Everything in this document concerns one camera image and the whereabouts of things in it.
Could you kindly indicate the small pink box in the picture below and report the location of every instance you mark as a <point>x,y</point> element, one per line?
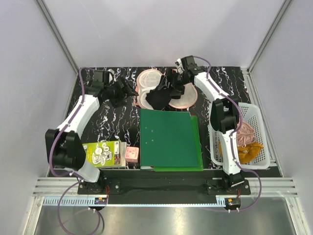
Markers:
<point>132,154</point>

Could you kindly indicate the pink floral mesh laundry bag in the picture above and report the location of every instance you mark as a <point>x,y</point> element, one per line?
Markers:
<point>149,79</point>

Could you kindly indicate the aluminium rail crossbar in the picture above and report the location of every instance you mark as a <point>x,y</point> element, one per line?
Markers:
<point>268,187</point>

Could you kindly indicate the right aluminium frame post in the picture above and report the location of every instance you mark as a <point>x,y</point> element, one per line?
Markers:
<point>274,25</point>

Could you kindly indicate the pink lace garment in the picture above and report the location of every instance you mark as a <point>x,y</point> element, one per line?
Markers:
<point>245,135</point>

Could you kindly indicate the white perforated plastic basket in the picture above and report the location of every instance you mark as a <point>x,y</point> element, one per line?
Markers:
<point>251,115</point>

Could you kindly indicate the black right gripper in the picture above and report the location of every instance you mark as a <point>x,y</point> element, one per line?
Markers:
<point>179,90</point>

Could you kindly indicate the white slotted cable duct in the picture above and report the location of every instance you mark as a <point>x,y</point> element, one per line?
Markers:
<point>137,201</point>

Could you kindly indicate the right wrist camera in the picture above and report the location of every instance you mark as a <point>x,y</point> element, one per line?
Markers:
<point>186,63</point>

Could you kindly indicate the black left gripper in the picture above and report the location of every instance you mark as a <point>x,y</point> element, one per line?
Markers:
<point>123,92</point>

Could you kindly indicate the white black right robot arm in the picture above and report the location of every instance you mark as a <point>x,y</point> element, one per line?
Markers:
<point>225,116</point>

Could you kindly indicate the lime green illustrated book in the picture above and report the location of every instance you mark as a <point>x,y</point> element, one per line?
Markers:
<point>110,154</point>

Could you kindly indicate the dark green ring binder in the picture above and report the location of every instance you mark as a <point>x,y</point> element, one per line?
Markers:
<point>166,139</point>

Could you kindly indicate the mustard yellow garment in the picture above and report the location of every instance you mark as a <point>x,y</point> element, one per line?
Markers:
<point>249,152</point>

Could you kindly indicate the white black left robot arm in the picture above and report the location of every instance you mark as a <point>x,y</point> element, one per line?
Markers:
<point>63,144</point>

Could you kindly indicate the left aluminium frame post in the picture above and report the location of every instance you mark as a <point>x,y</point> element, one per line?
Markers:
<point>56,33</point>

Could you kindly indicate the light green folder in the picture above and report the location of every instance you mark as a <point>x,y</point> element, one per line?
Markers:
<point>199,167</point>

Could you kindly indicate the black bra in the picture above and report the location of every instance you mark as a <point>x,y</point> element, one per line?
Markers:
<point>160,96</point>

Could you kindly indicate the aluminium frame post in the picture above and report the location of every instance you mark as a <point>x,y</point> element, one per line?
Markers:
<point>56,33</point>
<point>274,25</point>

